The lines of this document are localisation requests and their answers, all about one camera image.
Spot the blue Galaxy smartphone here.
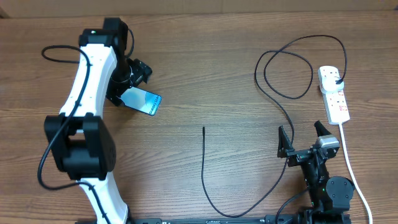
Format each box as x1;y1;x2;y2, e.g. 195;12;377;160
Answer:
121;87;162;116

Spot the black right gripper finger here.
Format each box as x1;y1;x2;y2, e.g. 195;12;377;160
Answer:
314;121;331;137
277;126;294;157

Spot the white charger adapter plug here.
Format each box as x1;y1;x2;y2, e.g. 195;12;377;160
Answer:
320;76;345;94

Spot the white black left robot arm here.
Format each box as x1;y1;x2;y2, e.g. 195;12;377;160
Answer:
37;17;152;223

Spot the white power strip cord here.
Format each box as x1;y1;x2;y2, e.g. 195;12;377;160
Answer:
338;123;374;224

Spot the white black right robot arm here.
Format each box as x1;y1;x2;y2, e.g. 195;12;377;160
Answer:
274;121;355;223

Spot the black charger cable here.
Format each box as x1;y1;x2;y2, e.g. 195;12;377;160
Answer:
201;34;348;218

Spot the white power strip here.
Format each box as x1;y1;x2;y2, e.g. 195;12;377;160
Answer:
317;66;350;125

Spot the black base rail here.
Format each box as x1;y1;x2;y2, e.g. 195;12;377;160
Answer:
74;214;352;224

